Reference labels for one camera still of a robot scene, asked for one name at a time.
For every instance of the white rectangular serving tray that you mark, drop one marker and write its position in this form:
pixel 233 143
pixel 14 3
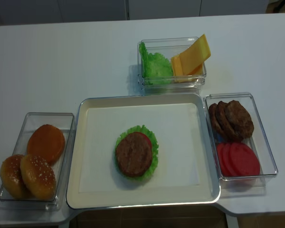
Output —
pixel 205 193

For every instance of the front red tomato slice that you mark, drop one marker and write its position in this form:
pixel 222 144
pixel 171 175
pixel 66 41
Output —
pixel 243 160

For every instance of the plain orange bun bottom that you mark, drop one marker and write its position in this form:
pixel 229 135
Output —
pixel 48 142

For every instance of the middle red tomato slice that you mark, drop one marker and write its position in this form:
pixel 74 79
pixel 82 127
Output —
pixel 228 169

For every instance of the green lettuce in container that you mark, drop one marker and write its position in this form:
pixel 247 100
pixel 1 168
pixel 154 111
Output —
pixel 156 67

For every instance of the clear lettuce cheese container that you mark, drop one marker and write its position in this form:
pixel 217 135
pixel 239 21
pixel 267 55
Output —
pixel 169 47

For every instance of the left sesame bun top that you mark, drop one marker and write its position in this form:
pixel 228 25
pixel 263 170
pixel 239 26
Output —
pixel 11 177

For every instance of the right sesame bun top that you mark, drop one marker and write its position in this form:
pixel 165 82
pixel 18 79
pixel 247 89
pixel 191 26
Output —
pixel 38 176

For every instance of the red tomato slice on tray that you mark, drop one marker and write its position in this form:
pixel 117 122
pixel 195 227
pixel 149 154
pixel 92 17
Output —
pixel 146 138

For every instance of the sesame bun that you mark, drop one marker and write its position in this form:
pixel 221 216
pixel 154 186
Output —
pixel 38 176
pixel 11 177

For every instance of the yellow cheese slice stack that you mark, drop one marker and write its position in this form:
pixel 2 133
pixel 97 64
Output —
pixel 178 72

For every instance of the back red tomato slice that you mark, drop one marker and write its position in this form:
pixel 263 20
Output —
pixel 223 168

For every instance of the clear patty tomato container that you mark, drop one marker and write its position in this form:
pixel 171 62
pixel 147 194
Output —
pixel 257 142

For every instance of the brown patty on tray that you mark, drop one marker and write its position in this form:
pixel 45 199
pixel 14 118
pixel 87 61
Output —
pixel 133 155

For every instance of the front brown patty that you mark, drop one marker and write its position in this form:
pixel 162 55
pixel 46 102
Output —
pixel 239 118

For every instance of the middle brown patty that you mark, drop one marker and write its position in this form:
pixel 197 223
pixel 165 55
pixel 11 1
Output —
pixel 224 123

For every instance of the white paper tray liner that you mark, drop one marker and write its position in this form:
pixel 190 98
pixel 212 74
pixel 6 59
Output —
pixel 178 133

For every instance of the clear bun container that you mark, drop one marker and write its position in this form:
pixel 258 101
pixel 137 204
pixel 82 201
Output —
pixel 64 122

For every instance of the back brown patty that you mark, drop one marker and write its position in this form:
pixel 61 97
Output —
pixel 214 122

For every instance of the green lettuce leaf on tray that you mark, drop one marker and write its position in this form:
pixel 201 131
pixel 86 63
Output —
pixel 155 147

